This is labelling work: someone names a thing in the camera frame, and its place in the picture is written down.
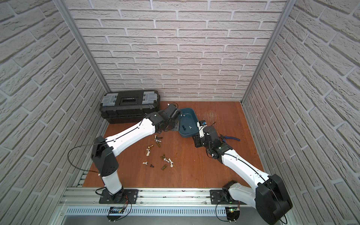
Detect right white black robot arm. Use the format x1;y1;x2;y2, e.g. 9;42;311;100
193;121;293;225

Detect teal plastic storage bin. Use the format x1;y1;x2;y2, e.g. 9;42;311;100
179;108;199;138

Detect black toolbox grey latches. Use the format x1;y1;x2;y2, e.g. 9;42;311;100
100;90;161;124

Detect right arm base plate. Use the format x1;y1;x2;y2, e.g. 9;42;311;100
210;189;246;205

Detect right controller board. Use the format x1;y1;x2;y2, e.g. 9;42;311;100
225;207;240;222

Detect left controller board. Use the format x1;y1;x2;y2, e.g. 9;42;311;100
107;207;129;222

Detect controller board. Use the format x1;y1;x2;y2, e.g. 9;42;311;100
225;207;240;222
107;207;129;222

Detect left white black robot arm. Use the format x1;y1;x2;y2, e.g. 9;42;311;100
91;104;182;197

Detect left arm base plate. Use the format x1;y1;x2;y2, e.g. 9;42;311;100
99;189;139;204

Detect blue handled pliers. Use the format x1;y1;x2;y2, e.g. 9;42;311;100
219;135;241;142

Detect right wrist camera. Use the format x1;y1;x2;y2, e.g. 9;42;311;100
197;120;207;138

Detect aluminium front rail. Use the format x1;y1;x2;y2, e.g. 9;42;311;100
59;184;255;207

